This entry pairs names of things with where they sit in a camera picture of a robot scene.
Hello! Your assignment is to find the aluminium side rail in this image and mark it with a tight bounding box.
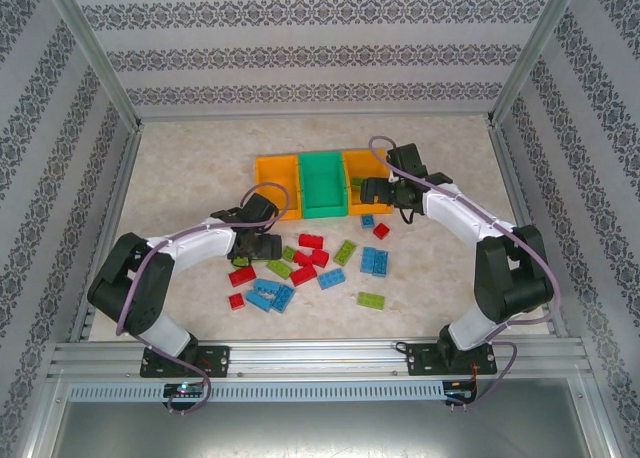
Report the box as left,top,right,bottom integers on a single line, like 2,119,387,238
68,125,146,343
487,122,570,338

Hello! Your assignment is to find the aluminium mounting rail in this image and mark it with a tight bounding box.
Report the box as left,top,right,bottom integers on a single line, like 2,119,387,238
47,338,587,380

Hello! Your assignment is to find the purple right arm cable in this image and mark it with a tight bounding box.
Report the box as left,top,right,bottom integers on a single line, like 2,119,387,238
368,135,559,410

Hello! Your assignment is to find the grey metal panel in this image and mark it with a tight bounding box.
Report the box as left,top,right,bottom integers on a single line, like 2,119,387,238
29,377,614,458

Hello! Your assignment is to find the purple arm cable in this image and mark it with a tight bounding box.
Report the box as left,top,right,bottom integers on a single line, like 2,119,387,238
368,135,559,410
115,184,294,415

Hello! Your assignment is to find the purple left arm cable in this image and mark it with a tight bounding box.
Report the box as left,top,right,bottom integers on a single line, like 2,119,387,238
115,184,294,415

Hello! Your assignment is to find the aluminium frame post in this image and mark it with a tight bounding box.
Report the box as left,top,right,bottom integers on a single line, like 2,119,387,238
485,0,585,129
47,0,146,132

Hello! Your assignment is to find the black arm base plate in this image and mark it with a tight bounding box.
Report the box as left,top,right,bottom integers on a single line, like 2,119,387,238
139,345,232,379
405,341,500,378

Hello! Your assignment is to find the small circuit board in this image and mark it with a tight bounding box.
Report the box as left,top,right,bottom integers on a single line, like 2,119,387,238
163,381,207,400
443,379,480,405

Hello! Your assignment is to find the orange plastic bin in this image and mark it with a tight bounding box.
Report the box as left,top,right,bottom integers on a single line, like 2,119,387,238
342,149,394,217
254,153,303,223

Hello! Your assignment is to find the slotted grey cable duct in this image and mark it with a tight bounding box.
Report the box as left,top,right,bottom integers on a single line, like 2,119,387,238
66,380,447,404

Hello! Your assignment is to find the green plastic bin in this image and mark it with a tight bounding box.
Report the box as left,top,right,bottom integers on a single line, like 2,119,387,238
298,151,350,220

